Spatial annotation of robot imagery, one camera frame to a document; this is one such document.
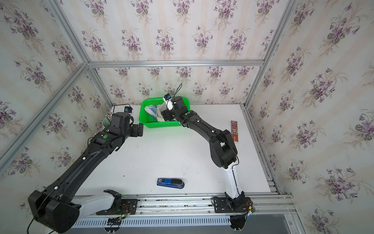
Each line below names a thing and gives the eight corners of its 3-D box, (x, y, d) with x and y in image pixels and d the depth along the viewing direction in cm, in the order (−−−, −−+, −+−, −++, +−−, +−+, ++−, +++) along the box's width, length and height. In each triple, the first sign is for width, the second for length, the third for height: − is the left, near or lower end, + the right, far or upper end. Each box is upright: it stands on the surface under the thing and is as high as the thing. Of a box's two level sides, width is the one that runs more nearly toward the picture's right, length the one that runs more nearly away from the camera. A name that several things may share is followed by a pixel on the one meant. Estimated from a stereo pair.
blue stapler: (157, 188, 81) (155, 185, 77) (158, 180, 84) (157, 177, 80) (184, 188, 81) (184, 185, 78) (184, 180, 84) (184, 178, 80)
